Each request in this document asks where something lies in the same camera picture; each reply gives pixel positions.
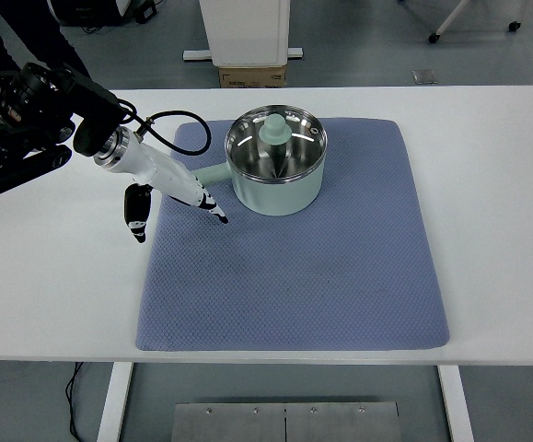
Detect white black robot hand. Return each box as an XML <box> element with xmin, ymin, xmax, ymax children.
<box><xmin>101</xmin><ymin>133</ymin><xmax>229</xmax><ymax>245</ymax></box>

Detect green pot with handle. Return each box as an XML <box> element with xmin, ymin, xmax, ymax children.
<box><xmin>187</xmin><ymin>104</ymin><xmax>330</xmax><ymax>217</ymax></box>

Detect glass lid with green knob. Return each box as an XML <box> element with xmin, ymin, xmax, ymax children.
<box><xmin>225</xmin><ymin>104</ymin><xmax>330</xmax><ymax>184</ymax></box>

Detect brown cardboard box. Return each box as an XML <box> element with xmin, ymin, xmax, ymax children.
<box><xmin>217</xmin><ymin>64</ymin><xmax>288</xmax><ymax>89</ymax></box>

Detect white panel stand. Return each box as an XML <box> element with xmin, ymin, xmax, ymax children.
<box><xmin>182</xmin><ymin>0</ymin><xmax>304</xmax><ymax>68</ymax></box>

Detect blue textured mat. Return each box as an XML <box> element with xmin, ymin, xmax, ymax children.
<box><xmin>135</xmin><ymin>118</ymin><xmax>451</xmax><ymax>354</ymax></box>

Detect person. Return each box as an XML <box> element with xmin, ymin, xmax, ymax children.
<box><xmin>0</xmin><ymin>0</ymin><xmax>93</xmax><ymax>82</ymax></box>

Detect white table leg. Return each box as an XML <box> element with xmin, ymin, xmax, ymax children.
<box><xmin>436</xmin><ymin>365</ymin><xmax>475</xmax><ymax>442</ymax></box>
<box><xmin>96</xmin><ymin>362</ymin><xmax>134</xmax><ymax>442</ymax></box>

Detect grey metal plate with screws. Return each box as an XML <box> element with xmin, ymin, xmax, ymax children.
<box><xmin>169</xmin><ymin>401</ymin><xmax>403</xmax><ymax>442</ymax></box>

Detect black floor cable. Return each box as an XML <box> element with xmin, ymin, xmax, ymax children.
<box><xmin>65</xmin><ymin>362</ymin><xmax>86</xmax><ymax>442</ymax></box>

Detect white wheeled frame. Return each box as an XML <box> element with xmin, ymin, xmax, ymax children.
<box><xmin>426</xmin><ymin>0</ymin><xmax>523</xmax><ymax>45</ymax></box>

